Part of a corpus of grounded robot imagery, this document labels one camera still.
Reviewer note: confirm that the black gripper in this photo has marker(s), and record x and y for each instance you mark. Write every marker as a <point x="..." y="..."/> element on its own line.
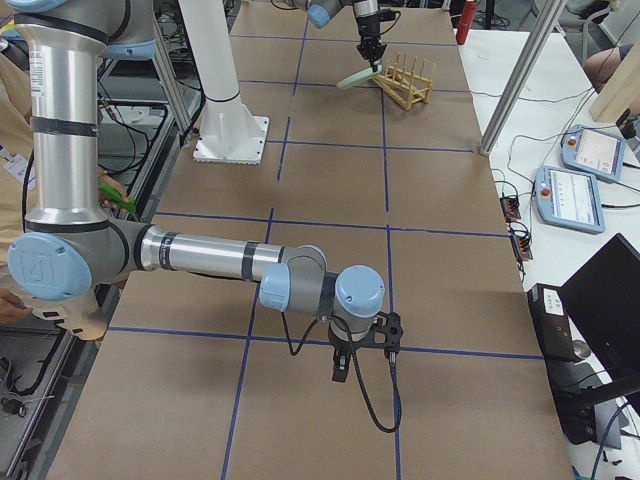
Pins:
<point x="341" y="347"/>
<point x="369" y="29"/>

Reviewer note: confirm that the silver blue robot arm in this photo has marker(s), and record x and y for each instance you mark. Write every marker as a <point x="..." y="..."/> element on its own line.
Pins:
<point x="70" y="245"/>
<point x="321" y="12"/>

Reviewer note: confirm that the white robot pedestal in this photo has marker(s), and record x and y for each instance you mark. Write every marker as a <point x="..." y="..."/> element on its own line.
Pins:
<point x="228" y="132"/>

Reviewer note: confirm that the light green plate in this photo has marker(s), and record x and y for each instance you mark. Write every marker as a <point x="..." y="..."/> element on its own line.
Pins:
<point x="355" y="79"/>

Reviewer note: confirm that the wooden dish rack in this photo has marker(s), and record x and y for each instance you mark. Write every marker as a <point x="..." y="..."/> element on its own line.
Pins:
<point x="407" y="81"/>

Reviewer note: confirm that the orange black connector block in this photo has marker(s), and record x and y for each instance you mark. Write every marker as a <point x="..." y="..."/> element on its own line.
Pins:
<point x="509" y="200"/>

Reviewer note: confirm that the wooden beam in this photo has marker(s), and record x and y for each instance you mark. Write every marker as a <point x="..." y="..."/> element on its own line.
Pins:
<point x="614" y="73"/>

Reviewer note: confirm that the red cylinder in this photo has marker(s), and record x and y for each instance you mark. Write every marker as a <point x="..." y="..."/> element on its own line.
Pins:
<point x="466" y="21"/>

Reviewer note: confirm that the far teach pendant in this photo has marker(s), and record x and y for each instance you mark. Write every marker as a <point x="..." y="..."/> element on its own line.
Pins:
<point x="593" y="151"/>

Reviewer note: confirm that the teach pendant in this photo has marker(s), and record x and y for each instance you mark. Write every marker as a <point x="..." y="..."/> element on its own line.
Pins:
<point x="568" y="199"/>
<point x="593" y="151"/>

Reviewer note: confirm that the near teach pendant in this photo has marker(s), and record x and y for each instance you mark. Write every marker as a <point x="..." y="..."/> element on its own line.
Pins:
<point x="568" y="199"/>

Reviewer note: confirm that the person in beige clothes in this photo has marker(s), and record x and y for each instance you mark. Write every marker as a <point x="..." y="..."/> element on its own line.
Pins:
<point x="83" y="317"/>

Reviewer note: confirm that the aluminium frame post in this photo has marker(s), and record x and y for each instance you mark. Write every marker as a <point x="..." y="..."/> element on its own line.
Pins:
<point x="527" y="59"/>

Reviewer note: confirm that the black monitor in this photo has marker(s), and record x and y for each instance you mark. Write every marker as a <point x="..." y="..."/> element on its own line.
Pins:
<point x="602" y="300"/>

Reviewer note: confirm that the black computer box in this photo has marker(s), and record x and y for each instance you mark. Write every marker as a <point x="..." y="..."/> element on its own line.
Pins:
<point x="584" y="403"/>

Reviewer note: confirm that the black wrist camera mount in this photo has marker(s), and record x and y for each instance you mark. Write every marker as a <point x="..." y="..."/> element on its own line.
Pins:
<point x="387" y="332"/>

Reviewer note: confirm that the green tool in hand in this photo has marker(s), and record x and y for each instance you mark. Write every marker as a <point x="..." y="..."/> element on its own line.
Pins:
<point x="113" y="196"/>

